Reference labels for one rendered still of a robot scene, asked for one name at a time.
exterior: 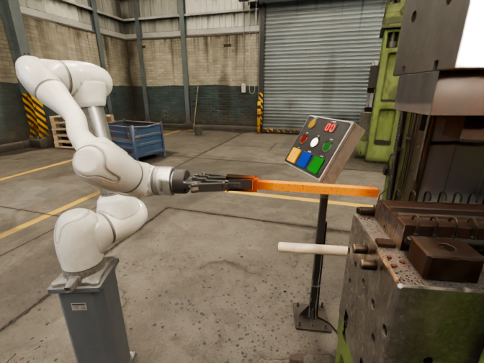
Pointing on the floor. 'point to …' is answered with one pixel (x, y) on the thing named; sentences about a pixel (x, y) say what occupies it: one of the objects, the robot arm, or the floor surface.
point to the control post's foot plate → (302, 321)
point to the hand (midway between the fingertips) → (240, 183)
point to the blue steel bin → (138, 137)
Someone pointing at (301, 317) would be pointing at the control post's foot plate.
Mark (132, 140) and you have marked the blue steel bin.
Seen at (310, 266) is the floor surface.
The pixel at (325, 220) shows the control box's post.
